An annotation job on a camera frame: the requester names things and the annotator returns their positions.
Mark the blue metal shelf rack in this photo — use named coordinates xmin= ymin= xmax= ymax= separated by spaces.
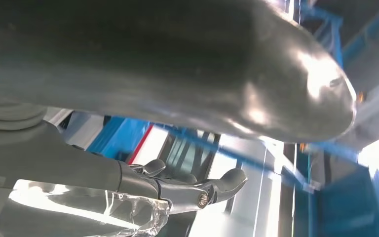
xmin=86 ymin=0 xmax=379 ymax=237

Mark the clear plastic film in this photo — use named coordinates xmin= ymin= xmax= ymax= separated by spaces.
xmin=8 ymin=179 xmax=171 ymax=237

